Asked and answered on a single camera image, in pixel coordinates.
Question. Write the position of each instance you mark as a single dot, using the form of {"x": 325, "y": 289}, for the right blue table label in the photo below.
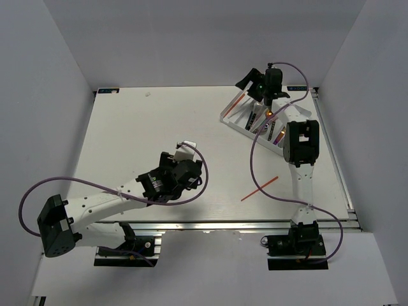
{"x": 297, "y": 88}

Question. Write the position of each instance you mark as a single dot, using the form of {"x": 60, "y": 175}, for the aluminium table front rail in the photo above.
{"x": 350, "y": 224}

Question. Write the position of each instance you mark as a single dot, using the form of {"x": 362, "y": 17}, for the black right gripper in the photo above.
{"x": 255, "y": 76}

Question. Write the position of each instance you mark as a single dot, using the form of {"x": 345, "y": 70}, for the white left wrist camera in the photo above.
{"x": 184, "y": 151}

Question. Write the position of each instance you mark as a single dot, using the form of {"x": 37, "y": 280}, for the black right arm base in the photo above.
{"x": 302, "y": 248}

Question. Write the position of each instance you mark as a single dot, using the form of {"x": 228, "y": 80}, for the blue table label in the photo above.
{"x": 297, "y": 88}
{"x": 108, "y": 91}

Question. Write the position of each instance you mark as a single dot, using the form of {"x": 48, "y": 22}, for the iridescent rainbow knife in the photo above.
{"x": 280, "y": 136}

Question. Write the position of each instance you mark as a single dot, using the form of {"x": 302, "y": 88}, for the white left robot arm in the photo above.
{"x": 66, "y": 224}

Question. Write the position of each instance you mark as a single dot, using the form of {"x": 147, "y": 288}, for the white divided utensil tray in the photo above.
{"x": 245, "y": 115}

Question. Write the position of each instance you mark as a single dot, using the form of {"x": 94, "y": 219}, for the silver spoon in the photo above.
{"x": 271, "y": 128}

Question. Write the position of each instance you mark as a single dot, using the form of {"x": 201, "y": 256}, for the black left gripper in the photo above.
{"x": 166, "y": 162}

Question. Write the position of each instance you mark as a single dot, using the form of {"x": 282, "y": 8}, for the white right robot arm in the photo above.
{"x": 301, "y": 139}

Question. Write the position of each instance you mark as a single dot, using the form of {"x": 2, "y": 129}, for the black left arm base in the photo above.
{"x": 136, "y": 251}

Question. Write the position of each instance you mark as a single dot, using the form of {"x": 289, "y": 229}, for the gold spoon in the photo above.
{"x": 270, "y": 112}

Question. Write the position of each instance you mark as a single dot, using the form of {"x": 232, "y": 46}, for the orange chopstick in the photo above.
{"x": 233, "y": 103}
{"x": 261, "y": 188}

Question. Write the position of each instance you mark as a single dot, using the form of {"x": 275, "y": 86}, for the fork with black patterned handle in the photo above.
{"x": 251, "y": 119}

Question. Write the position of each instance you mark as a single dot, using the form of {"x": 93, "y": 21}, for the white chopstick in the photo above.
{"x": 242, "y": 108}

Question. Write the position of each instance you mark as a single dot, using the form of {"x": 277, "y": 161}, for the left blue table label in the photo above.
{"x": 108, "y": 91}

